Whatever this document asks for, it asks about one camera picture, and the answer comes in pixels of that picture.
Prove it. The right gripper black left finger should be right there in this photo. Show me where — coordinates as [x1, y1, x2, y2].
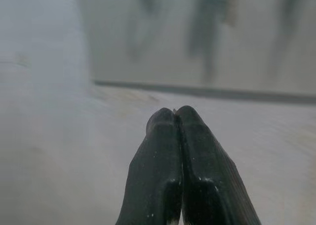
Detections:
[115, 107, 184, 225]

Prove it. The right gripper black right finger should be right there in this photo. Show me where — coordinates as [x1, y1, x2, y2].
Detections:
[176, 105, 263, 225]

